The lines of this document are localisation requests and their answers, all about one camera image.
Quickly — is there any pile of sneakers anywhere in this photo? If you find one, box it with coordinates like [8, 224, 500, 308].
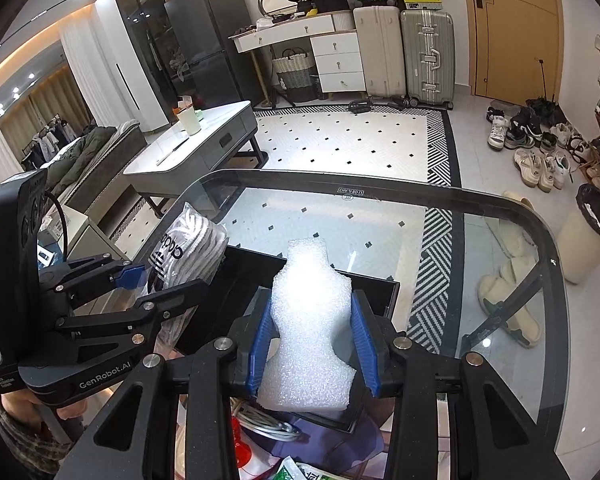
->
[485, 97, 597, 194]

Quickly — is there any black device on floor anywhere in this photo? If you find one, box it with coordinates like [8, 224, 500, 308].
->
[348, 98, 411, 114]

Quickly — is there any white tall cabinet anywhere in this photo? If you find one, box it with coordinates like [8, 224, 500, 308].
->
[94, 0, 171, 132]

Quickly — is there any beige trash bin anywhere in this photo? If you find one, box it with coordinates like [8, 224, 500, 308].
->
[557, 183, 600, 285]

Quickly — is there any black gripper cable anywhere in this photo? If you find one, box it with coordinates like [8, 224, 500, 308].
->
[44, 190, 72, 262]

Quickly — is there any dark green jacket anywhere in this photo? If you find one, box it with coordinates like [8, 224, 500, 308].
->
[45, 125, 119, 197]

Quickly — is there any white dressing table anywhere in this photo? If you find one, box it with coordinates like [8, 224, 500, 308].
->
[228, 12, 367, 97]

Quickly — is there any white cable bundle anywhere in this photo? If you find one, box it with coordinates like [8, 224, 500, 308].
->
[230, 400, 302, 443]

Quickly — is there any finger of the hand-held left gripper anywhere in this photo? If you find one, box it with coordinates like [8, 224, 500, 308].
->
[55, 279, 217, 357]
[39, 254, 146, 307]

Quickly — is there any beige suitcase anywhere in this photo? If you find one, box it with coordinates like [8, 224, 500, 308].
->
[352, 5, 407, 99]

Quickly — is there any grey side cabinet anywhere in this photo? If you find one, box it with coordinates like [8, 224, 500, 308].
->
[37, 204, 112, 282]

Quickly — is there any white cup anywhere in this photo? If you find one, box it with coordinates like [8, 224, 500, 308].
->
[176, 105, 202, 136]

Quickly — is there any green and white packet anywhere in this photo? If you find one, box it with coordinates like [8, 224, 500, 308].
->
[267, 455, 347, 480]

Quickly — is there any woven basket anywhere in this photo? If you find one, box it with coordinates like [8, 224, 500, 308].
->
[271, 45, 317, 104]

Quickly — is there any clothes rack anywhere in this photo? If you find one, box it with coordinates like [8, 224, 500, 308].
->
[20, 115, 82, 171]

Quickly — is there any silver suitcase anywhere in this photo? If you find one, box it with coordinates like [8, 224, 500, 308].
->
[400, 9, 456, 109]

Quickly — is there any white grey coffee table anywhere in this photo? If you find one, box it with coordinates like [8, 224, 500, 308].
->
[123, 100, 270, 219]

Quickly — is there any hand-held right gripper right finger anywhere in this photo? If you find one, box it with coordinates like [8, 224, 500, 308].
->
[350, 290, 573, 480]

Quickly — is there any beige slipper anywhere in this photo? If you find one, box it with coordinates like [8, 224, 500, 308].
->
[482, 190, 537, 261]
[476, 272, 543, 349]
[499, 254, 540, 288]

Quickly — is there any wooden door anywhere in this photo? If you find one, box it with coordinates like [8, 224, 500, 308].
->
[460, 0, 564, 109]

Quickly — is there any glass table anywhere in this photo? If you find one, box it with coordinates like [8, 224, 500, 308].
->
[110, 107, 464, 357]

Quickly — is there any person's left hand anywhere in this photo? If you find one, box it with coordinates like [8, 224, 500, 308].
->
[0, 389, 88, 423]

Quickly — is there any dark glass cabinet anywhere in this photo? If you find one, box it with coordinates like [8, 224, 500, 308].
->
[114, 0, 182, 111]

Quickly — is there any white striped socks packet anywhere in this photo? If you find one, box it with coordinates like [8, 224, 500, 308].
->
[142, 202, 229, 356]

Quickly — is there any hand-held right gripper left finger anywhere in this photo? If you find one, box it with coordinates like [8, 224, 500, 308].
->
[55, 287, 283, 480]

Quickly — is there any white foam piece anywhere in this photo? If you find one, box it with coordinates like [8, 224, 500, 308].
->
[257, 238, 357, 416]

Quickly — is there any dark grey fridge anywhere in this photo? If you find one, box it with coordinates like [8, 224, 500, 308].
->
[164, 0, 253, 111]

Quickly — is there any red and white packet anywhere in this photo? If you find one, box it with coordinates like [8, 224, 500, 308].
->
[231, 414, 254, 480]

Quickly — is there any person's left forearm plaid sleeve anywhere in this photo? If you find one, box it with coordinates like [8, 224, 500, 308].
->
[0, 395, 73, 480]

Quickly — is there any black bag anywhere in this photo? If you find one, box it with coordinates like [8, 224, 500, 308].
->
[310, 0, 354, 14]

